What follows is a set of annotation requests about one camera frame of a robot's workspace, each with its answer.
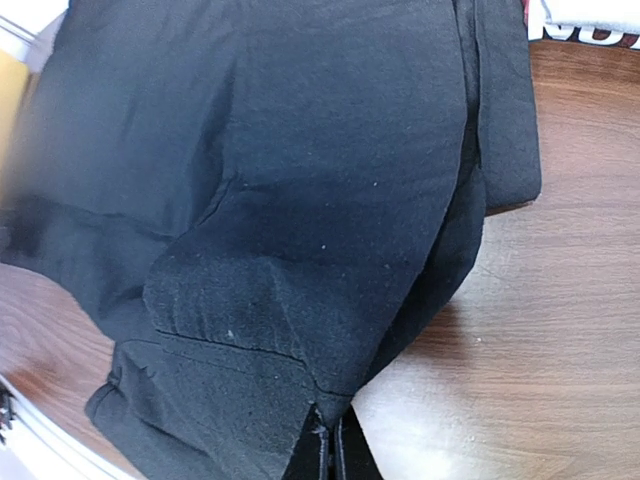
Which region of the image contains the yellow plastic basket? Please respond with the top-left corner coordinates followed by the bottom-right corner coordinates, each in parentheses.
top-left (0, 51), bottom-right (31, 199)

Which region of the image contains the black long sleeve shirt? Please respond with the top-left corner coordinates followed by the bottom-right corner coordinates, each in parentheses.
top-left (1, 1), bottom-right (541, 479)

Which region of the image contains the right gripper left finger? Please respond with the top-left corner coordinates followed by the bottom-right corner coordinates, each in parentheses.
top-left (282, 405), bottom-right (331, 480)

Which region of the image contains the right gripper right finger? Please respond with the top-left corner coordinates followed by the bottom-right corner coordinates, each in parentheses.
top-left (333, 406), bottom-right (383, 480)

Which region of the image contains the front aluminium rail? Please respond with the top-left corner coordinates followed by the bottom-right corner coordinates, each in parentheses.
top-left (1, 376), bottom-right (140, 479)

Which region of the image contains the black printed folded shirt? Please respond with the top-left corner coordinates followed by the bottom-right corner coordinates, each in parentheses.
top-left (522, 0), bottom-right (639, 52)

